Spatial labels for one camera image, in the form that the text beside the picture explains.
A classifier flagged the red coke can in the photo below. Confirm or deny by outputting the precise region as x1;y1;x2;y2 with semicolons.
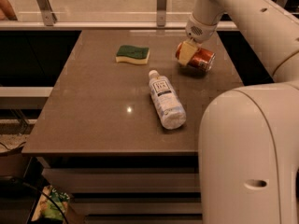
176;42;215;73

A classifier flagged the black cable on floor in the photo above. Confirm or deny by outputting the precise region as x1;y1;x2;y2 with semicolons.
0;175;70;224

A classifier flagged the glass railing with metal posts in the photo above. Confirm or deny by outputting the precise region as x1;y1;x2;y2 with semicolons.
0;0;299;31

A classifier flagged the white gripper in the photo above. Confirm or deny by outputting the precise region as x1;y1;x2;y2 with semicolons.
178;15;217;66

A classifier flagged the green snack bag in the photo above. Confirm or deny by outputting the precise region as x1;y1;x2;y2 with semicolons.
31;185;70;224

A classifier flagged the grey drawer cabinet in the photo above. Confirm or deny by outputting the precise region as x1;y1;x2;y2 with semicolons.
22;30;241;224

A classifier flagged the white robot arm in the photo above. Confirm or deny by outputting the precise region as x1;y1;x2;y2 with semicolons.
186;0;299;224

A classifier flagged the clear plastic water bottle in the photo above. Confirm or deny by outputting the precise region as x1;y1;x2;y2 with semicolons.
149;70;186;130

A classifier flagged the green and yellow sponge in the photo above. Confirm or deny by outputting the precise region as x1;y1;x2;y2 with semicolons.
116;45;150;64

